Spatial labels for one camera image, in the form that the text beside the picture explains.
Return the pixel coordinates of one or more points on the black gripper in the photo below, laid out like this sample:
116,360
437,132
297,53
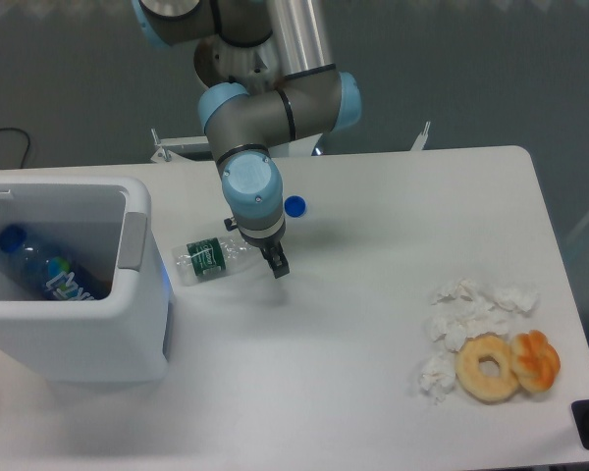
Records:
271,250

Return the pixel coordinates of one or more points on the clear green-label plastic bottle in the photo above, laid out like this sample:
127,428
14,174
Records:
212,258

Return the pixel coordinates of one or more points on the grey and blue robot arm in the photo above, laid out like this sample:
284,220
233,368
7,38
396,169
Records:
270,79

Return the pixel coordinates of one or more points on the blue bottle cap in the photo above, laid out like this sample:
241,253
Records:
295,206

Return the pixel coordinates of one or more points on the blue-label bottle in bin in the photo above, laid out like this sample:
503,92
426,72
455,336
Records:
45,268

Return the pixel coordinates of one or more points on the white trash bin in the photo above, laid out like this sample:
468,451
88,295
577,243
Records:
106,223

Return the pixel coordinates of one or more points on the crumpled white tissue upper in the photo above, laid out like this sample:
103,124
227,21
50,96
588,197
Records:
465,309

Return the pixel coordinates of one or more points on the crumpled white tissue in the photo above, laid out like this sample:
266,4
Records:
465,309
437,376

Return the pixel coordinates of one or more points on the crumpled white tissue lower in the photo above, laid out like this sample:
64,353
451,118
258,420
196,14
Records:
437,376

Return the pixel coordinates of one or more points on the orange glazed twisted bun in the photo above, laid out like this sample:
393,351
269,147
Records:
534,361

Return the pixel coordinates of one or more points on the ring donut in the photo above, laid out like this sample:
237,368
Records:
483,369

